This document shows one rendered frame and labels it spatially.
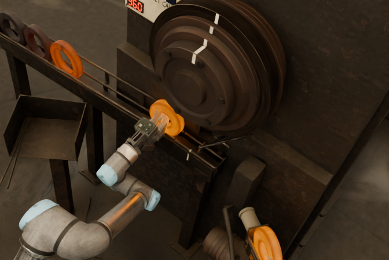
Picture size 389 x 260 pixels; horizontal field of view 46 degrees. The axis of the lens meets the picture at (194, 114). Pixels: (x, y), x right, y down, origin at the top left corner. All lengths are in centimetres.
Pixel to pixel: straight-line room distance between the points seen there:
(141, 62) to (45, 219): 73
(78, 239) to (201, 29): 70
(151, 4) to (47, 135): 68
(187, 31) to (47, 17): 222
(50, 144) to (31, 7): 183
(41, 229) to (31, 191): 108
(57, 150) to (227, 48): 87
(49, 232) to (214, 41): 72
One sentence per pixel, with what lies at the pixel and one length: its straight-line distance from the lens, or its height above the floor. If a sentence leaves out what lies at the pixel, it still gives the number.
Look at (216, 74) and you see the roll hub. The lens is 129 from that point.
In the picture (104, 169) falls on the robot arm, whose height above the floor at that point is 73.
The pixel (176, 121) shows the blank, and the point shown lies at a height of 78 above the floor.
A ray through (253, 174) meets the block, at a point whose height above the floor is 80.
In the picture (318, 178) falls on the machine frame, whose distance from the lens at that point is 161.
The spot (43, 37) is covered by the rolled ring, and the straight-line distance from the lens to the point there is 216.
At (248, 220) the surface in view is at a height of 69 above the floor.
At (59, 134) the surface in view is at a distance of 194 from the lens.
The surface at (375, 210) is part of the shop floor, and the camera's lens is 278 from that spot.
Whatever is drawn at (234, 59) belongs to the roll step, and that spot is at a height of 126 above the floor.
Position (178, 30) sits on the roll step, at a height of 125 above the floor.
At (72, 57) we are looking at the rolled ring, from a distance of 204.
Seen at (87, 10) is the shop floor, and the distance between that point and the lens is 354.
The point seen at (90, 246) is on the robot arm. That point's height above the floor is 81.
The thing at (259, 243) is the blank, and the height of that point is 70.
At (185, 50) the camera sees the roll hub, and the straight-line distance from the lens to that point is 132.
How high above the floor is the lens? 210
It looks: 48 degrees down
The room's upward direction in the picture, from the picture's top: 11 degrees clockwise
